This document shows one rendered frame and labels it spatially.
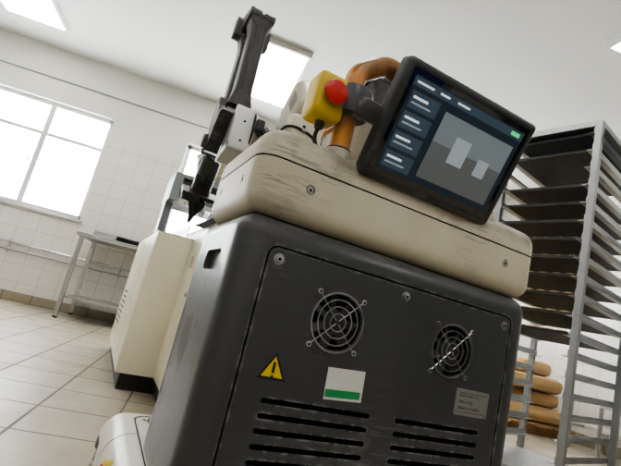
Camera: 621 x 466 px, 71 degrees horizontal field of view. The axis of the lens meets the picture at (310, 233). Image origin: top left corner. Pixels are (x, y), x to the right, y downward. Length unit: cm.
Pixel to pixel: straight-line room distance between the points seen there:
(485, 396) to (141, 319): 197
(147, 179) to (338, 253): 525
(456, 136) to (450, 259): 19
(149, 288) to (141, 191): 338
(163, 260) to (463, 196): 197
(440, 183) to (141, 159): 533
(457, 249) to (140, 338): 200
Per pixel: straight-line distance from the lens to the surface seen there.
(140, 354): 252
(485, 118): 73
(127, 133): 598
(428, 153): 68
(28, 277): 588
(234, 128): 103
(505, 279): 82
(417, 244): 69
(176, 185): 254
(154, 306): 249
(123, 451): 91
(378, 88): 150
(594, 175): 248
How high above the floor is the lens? 57
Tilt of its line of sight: 11 degrees up
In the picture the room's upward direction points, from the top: 14 degrees clockwise
